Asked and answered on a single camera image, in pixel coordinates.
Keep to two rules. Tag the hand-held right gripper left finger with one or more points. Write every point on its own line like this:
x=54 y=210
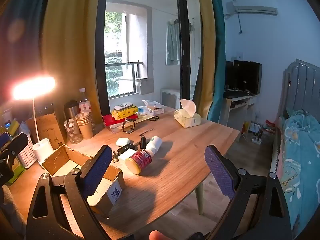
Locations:
x=97 y=172

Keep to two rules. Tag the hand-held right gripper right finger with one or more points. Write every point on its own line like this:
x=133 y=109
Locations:
x=220 y=172

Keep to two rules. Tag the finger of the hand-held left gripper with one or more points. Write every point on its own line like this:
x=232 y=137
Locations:
x=3 y=140
x=18 y=142

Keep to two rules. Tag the small white box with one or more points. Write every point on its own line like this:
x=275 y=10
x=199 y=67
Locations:
x=126 y=155

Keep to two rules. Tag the white earbuds case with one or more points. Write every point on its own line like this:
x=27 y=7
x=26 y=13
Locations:
x=122 y=142

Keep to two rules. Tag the cardboard box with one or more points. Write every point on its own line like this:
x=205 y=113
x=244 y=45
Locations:
x=60 y=158

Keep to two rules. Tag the red jar with yellow lid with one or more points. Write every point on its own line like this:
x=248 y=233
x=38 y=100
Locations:
x=141 y=158

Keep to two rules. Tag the black smartwatch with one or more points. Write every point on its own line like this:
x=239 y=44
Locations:
x=123 y=126

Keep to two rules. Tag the metal tweezers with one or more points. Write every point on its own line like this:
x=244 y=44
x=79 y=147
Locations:
x=146 y=131

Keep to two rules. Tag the white plastic bottle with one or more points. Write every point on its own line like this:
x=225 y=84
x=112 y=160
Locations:
x=155 y=143

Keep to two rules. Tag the person's left forearm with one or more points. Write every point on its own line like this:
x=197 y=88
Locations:
x=10 y=205

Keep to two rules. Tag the person's right hand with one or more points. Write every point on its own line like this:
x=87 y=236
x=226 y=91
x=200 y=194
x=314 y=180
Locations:
x=158 y=235

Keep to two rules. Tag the white plastic basket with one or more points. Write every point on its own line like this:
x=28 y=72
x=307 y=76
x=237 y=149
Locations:
x=25 y=158

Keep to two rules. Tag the metal key bunch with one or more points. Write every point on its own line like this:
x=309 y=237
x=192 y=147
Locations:
x=115 y=158

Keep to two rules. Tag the white desk lamp base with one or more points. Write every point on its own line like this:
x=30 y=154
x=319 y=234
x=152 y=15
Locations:
x=42 y=150

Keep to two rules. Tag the green table leg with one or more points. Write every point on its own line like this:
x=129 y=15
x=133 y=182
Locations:
x=199 y=197

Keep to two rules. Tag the printed lamp packaging box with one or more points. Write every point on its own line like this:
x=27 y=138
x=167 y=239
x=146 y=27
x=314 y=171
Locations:
x=47 y=127

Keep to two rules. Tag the stack of paper cups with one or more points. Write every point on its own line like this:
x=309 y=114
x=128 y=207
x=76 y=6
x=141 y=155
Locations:
x=86 y=130

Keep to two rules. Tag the flowered glass jar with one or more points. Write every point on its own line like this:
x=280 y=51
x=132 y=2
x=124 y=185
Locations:
x=73 y=133

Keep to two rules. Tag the white power strip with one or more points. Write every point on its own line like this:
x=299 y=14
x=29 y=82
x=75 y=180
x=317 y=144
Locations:
x=257 y=140

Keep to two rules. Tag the flat red box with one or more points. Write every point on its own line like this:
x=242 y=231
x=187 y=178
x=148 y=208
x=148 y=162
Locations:
x=107 y=120

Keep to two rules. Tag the tissue box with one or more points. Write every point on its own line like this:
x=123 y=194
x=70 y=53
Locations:
x=187 y=120

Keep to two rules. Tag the steel tumbler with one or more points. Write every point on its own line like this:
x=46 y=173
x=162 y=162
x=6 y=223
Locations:
x=72 y=110

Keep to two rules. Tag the yellow wet wipes pack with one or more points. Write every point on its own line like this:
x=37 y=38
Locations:
x=125 y=115

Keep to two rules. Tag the clear water bottle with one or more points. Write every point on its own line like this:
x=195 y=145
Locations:
x=84 y=105

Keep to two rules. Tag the small white device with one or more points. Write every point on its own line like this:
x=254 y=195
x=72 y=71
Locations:
x=123 y=106

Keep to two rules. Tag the black scissors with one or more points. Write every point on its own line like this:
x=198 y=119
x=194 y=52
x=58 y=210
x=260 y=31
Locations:
x=153 y=118

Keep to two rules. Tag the white computer desk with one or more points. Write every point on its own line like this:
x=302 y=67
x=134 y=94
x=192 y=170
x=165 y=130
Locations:
x=250 y=100

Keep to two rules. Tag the blue printed blanket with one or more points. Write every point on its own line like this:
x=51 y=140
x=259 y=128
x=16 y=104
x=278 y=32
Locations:
x=302 y=155

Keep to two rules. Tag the white plastic packet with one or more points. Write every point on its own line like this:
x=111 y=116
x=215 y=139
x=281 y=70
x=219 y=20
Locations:
x=151 y=105

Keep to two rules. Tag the white appliance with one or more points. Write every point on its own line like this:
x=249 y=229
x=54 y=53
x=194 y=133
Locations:
x=170 y=98

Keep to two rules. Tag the black computer monitor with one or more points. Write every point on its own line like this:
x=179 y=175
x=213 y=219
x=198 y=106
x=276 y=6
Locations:
x=247 y=77

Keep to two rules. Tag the dark blue curtain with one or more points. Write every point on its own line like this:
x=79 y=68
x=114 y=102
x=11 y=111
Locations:
x=22 y=30

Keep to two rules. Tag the wide yellow curtain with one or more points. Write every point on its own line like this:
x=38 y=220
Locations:
x=72 y=42

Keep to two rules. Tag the grey bed headboard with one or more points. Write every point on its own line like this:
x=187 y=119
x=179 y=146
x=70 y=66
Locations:
x=300 y=87

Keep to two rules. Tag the teal curtain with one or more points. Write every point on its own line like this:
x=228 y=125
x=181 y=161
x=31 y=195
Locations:
x=218 y=55

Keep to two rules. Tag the narrow yellow curtain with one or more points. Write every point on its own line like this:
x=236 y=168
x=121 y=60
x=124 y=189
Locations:
x=203 y=42

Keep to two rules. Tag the hanging pale clothes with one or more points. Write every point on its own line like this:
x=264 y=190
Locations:
x=172 y=45

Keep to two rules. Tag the white air conditioner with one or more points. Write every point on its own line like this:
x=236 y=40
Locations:
x=252 y=8

